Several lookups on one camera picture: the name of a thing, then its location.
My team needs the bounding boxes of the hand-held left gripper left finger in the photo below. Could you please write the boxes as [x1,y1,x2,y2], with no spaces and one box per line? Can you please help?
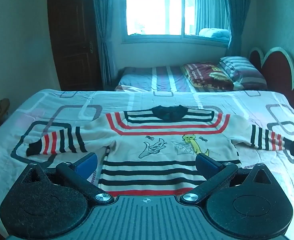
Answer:
[18,152,115,204]

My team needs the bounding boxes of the blue curtain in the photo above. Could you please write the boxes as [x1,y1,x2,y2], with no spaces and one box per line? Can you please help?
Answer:
[222,0,252,57]
[91,0,127,87]

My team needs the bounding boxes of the bed with striped sheet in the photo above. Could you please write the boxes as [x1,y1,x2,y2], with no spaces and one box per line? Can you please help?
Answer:
[115,65,267,92]

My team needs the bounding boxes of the striped pillow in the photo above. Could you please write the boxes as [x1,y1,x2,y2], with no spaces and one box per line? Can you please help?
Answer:
[217,56,267,90]

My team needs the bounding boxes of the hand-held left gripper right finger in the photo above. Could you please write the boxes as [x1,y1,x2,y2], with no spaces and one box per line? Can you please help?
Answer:
[179,153,277,204]

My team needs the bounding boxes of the red heart-shaped headboard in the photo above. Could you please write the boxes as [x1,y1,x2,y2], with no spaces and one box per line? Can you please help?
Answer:
[248,47,294,120]

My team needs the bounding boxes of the window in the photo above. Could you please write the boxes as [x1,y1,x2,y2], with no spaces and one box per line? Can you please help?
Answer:
[122,0,231,47]

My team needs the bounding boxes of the red folded blanket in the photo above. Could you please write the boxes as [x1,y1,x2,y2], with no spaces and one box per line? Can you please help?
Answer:
[181,62,235,92]

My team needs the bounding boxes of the dark wooden door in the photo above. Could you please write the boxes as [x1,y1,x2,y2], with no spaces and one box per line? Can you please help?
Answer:
[47,0,103,91]

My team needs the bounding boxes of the striped cartoon-print child sweater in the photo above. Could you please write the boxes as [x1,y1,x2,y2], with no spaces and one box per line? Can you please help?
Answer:
[26,105,286,197]

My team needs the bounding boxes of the bed with rectangle-patterned sheet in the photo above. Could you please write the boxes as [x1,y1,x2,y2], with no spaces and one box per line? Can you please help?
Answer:
[0,89,294,240]

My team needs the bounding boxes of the folded light blue quilt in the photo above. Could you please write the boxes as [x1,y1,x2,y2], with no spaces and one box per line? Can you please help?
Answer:
[198,27,231,41]

